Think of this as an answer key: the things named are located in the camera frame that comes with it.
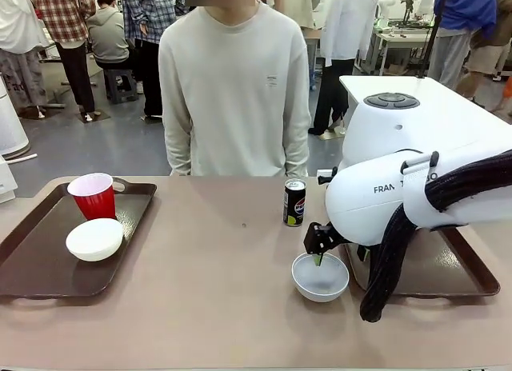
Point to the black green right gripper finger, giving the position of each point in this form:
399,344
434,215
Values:
363,254
318,260

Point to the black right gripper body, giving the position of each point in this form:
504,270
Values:
318,239

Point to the white bowl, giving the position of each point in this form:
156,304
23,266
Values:
316,291
94,239

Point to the red plastic cup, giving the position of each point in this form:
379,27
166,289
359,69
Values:
96,205

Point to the person's left forearm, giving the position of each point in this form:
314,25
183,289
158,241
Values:
298,147

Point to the person's right forearm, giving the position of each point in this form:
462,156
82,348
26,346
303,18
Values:
178,147

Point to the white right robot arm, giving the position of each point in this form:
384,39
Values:
360,211

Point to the black Pepsi can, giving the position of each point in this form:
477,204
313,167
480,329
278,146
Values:
294,211

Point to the brown plastic tray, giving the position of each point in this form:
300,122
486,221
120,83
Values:
440,267
40,267

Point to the person in beige sweatshirt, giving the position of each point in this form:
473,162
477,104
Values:
232,87

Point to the white workbench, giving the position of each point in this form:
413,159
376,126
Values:
396,41

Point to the person in white coat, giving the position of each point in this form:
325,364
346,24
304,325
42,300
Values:
344,23

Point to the black pole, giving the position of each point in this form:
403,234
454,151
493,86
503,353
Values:
430,35

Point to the person in brown jacket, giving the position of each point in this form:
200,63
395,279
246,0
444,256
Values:
492,47

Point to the grey plastic stool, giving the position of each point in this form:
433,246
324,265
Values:
120,85

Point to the person in blue hoodie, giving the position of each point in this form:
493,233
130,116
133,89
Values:
460,11

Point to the person in blue plaid shirt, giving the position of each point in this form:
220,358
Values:
150,15

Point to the seated person in grey hoodie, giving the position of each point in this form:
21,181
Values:
106,35

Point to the white pipe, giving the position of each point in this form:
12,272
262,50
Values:
22,156

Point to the white box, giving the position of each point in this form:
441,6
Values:
6,183

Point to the white air purifier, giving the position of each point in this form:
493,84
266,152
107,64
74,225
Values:
10,123

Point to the person in red plaid shirt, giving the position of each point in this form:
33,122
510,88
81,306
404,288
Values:
64,19

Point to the person in white top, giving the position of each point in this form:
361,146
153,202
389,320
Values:
18,35

